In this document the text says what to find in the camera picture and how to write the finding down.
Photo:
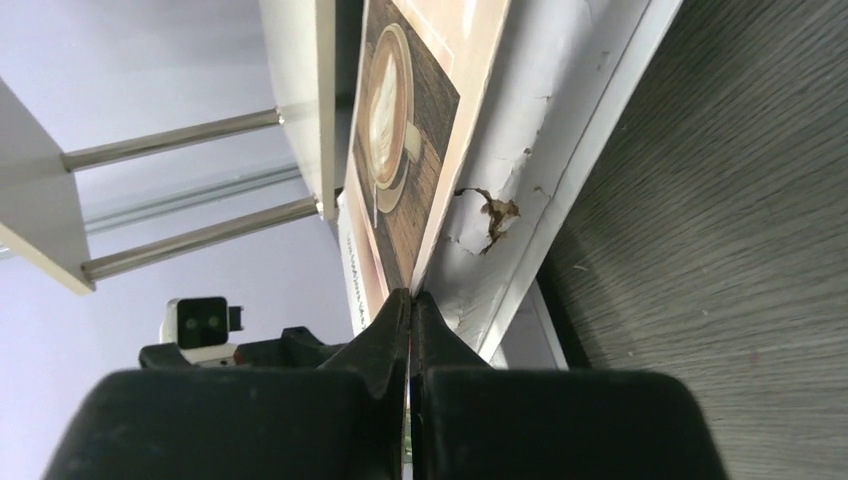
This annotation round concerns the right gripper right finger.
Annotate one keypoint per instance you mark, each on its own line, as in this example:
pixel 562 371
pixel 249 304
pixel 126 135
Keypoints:
pixel 473 421

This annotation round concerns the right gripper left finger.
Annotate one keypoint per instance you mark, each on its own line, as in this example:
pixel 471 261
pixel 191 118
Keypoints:
pixel 341 420

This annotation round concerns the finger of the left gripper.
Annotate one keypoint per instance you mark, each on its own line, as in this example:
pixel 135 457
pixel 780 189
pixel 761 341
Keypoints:
pixel 296 347

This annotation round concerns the white coffee cover book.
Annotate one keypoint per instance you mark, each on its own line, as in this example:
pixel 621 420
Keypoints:
pixel 476 125

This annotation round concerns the white two-tier shelf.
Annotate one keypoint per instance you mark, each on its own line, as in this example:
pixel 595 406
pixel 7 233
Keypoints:
pixel 41 216

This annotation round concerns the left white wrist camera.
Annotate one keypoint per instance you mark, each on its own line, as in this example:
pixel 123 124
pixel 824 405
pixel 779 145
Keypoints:
pixel 200 328

